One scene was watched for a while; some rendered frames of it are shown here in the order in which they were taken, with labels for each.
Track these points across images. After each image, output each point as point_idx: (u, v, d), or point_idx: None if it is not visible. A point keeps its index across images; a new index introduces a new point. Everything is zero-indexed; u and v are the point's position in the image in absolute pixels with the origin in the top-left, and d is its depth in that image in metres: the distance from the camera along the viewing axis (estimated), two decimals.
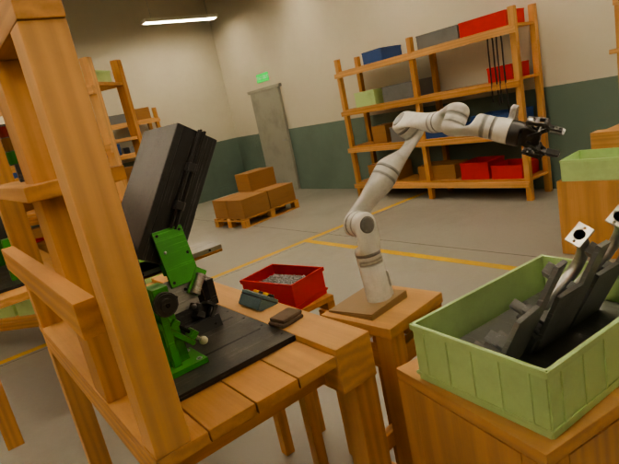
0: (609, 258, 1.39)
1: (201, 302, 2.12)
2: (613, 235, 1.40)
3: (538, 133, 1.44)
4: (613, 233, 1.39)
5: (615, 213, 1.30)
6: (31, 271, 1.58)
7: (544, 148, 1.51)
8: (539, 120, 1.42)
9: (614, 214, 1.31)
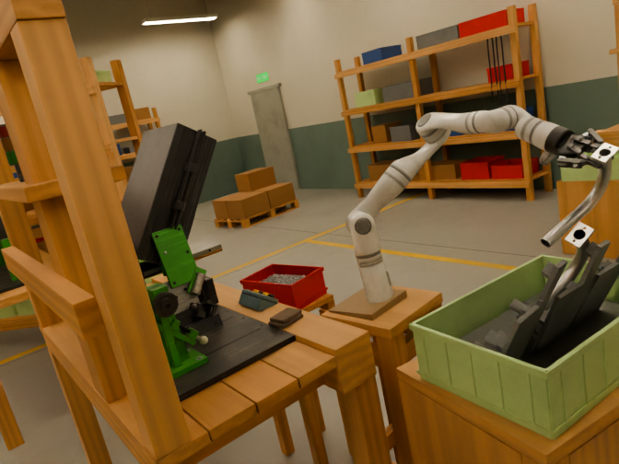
0: (590, 207, 1.35)
1: (201, 302, 2.12)
2: (595, 185, 1.37)
3: (590, 141, 1.32)
4: (596, 182, 1.36)
5: (601, 151, 1.28)
6: (31, 271, 1.58)
7: (587, 160, 1.32)
8: (599, 138, 1.33)
9: (600, 153, 1.29)
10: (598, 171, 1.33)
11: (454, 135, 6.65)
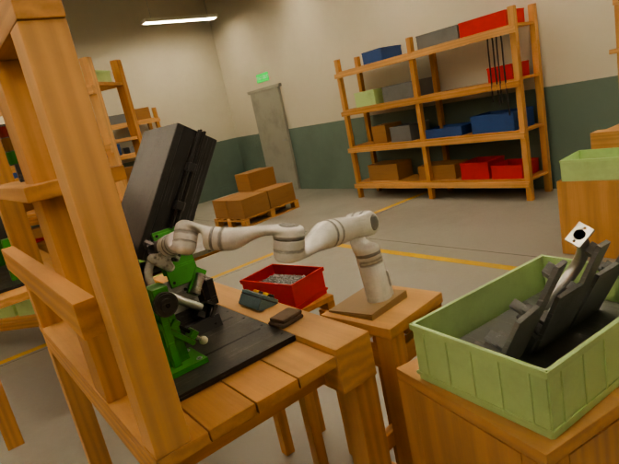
0: None
1: (201, 302, 2.12)
2: (148, 280, 1.73)
3: None
4: (149, 276, 1.73)
5: None
6: (31, 271, 1.58)
7: None
8: None
9: None
10: (151, 266, 1.74)
11: (454, 135, 6.65)
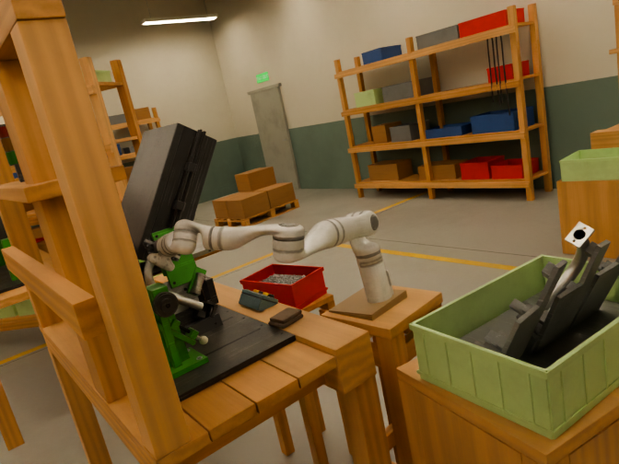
0: None
1: (201, 302, 2.12)
2: (148, 279, 1.73)
3: None
4: (149, 276, 1.74)
5: None
6: (31, 271, 1.58)
7: None
8: None
9: None
10: (151, 265, 1.75)
11: (454, 135, 6.65)
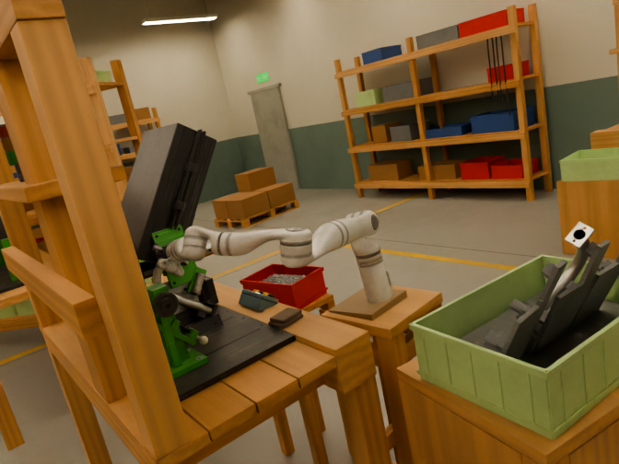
0: None
1: (201, 302, 2.12)
2: None
3: None
4: (158, 281, 1.75)
5: None
6: (31, 271, 1.58)
7: None
8: None
9: None
10: (160, 271, 1.76)
11: (454, 135, 6.65)
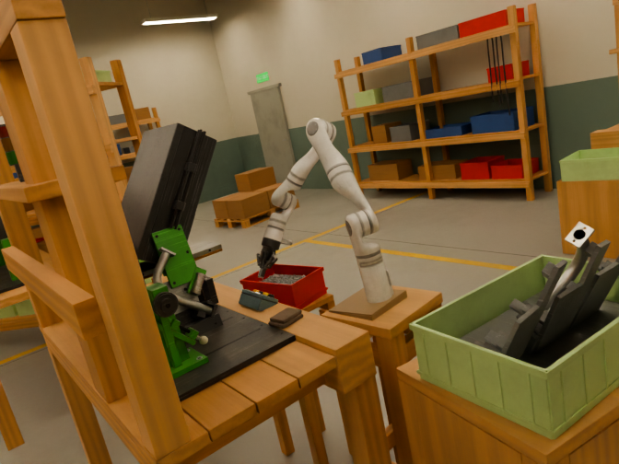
0: None
1: (201, 302, 2.12)
2: None
3: (263, 261, 2.02)
4: (158, 281, 1.75)
5: (167, 251, 1.78)
6: (31, 271, 1.58)
7: None
8: (270, 264, 2.01)
9: (167, 253, 1.78)
10: (160, 271, 1.76)
11: (454, 135, 6.65)
